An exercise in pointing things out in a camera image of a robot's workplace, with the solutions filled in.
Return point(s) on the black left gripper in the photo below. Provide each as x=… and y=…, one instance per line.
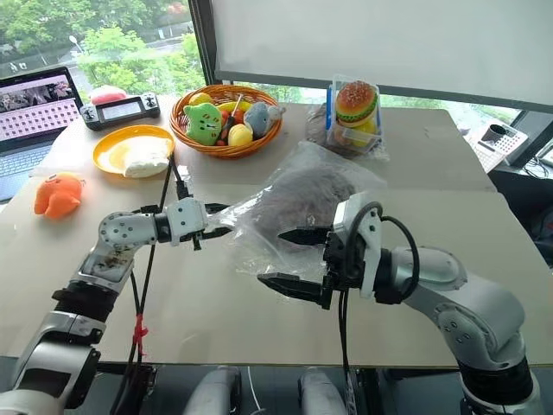
x=198, y=240

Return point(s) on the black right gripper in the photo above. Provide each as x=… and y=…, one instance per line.
x=339, y=268

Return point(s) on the large clear plastic bag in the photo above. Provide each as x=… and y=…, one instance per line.
x=259, y=225

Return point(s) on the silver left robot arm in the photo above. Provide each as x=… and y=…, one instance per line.
x=125, y=229

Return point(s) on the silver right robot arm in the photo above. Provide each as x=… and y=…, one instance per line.
x=475, y=302

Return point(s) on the grey brown cap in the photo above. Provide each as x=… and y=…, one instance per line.
x=302, y=194

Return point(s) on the orange wicker basket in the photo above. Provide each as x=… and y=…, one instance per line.
x=224, y=150

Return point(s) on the yellow lemon toy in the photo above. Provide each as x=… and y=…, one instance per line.
x=239, y=135

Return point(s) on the white folded cloth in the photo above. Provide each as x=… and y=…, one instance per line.
x=147, y=160

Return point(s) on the green plush toy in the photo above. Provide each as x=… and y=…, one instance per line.
x=203, y=123

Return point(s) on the small red tomato toy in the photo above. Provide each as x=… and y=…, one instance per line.
x=239, y=116
x=224, y=115

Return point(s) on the grey plush shark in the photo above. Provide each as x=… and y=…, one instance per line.
x=259, y=119

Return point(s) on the yellow banana toy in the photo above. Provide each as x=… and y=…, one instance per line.
x=229, y=106

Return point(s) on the yellow plate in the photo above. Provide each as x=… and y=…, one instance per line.
x=112, y=151

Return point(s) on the grey rounded shape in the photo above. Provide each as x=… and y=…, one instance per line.
x=214, y=393
x=322, y=393

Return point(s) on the clear plastic box blue edges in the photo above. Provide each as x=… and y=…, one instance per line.
x=334, y=129

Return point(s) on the yellow round toy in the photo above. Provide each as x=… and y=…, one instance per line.
x=363, y=134

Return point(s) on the black controller with screen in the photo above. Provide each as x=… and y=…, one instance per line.
x=121, y=110

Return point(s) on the orange plush toy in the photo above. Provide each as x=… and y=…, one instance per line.
x=58, y=194

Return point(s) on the toy hamburger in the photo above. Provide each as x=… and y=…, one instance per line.
x=356, y=104

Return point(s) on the pink red soft toy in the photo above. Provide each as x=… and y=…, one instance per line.
x=106, y=93

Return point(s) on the open laptop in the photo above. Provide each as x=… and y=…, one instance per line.
x=30, y=112

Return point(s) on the white desk phone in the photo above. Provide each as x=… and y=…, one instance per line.
x=497, y=142

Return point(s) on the white roller blind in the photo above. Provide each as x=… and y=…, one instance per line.
x=389, y=43

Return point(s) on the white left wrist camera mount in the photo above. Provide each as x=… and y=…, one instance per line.
x=186, y=218

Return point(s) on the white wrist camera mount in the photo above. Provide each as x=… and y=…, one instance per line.
x=186, y=218
x=371, y=242

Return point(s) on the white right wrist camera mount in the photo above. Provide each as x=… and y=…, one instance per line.
x=371, y=242

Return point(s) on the black window frame post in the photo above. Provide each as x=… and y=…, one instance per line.
x=202, y=39

